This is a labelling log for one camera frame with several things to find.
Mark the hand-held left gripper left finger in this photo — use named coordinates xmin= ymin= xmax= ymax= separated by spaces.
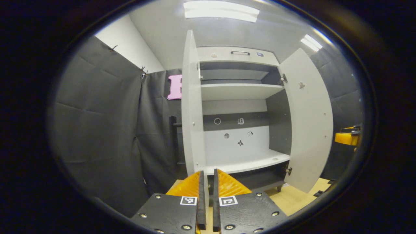
xmin=130 ymin=171 xmax=207 ymax=234

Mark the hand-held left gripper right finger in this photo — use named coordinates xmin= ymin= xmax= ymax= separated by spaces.
xmin=213 ymin=168 xmax=288 ymax=234

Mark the cabinet door with box sticker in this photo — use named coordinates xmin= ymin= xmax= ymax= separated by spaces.
xmin=278 ymin=48 xmax=334 ymax=193

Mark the grey double-door shoe cabinet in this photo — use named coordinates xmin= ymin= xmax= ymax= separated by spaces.
xmin=196 ymin=45 xmax=293 ymax=193

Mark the cabinet door with checkered sticker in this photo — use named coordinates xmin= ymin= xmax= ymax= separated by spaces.
xmin=181 ymin=30 xmax=207 ymax=176

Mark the white cabinet shelf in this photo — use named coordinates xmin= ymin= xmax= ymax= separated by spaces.
xmin=205 ymin=149 xmax=291 ymax=175
xmin=200 ymin=69 xmax=270 ymax=81
xmin=201 ymin=84 xmax=286 ymax=101

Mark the grey cabinet drawer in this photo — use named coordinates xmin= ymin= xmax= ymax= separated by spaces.
xmin=197 ymin=46 xmax=280 ymax=66

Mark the small ceiling light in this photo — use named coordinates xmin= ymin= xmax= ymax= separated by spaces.
xmin=301 ymin=34 xmax=323 ymax=52

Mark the black backdrop cloth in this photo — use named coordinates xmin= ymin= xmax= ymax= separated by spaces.
xmin=49 ymin=36 xmax=363 ymax=216

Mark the large ceiling light panel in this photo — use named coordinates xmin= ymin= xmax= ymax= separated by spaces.
xmin=184 ymin=1 xmax=260 ymax=22

